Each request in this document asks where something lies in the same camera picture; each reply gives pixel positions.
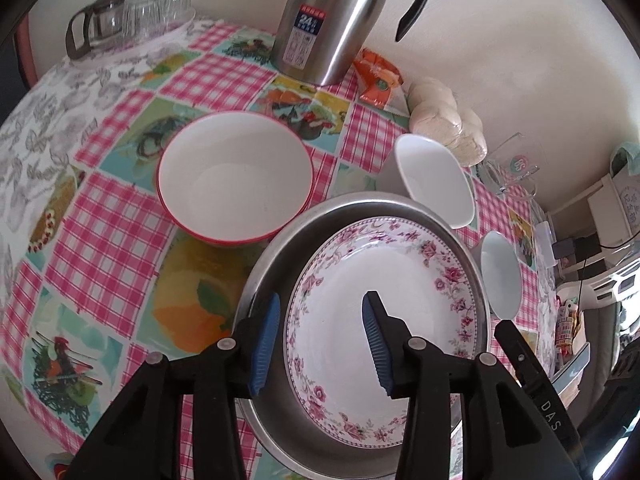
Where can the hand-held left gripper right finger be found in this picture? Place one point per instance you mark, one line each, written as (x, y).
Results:
(375, 345)

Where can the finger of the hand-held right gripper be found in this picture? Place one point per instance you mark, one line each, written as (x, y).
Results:
(512, 345)

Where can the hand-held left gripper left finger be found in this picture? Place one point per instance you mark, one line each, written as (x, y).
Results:
(262, 345)

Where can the round pink floral plate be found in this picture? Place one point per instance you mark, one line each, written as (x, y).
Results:
(340, 300)

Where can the small floral bowl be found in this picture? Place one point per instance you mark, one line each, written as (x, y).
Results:
(500, 275)

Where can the round stainless steel basin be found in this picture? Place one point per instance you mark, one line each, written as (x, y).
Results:
(280, 260)

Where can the red rimmed strawberry bowl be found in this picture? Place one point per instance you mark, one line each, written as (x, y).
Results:
(235, 175)

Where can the white square bowl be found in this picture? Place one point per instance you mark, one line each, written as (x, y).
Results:
(435, 180)

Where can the blue flat box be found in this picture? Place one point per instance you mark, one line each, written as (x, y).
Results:
(575, 367)

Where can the colourful snack packets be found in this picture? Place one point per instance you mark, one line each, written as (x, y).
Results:
(567, 325)

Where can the grey cushion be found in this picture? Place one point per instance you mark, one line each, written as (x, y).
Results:
(597, 325)

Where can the clear plastic box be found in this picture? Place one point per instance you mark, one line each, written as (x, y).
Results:
(545, 242)

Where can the black power adapter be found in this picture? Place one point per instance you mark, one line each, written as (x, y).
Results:
(565, 250)

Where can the white slotted plastic chair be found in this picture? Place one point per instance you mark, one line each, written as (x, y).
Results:
(600, 280)

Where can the white shelf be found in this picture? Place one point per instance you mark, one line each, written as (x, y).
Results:
(605, 205)

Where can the printed glass mug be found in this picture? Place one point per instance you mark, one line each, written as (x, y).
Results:
(520, 162)

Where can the white printed cover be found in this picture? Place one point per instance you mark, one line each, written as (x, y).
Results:
(627, 195)

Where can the teal cloth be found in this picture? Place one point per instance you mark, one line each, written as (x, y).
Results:
(622, 155)

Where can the bag of white steamed buns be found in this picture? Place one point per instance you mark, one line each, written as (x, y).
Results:
(435, 110)

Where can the orange snack packet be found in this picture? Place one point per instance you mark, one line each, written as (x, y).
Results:
(377, 77)

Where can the grey leaf pattern tablecloth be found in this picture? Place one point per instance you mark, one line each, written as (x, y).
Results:
(40, 125)

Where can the stainless steel thermos jug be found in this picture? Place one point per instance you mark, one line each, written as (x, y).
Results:
(330, 20)

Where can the white round tray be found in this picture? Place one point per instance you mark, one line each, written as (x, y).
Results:
(180, 22)

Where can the upturned drinking glass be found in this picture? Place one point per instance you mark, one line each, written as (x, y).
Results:
(145, 0)
(176, 2)
(140, 22)

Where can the pink board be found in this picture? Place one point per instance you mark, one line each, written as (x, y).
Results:
(26, 45)

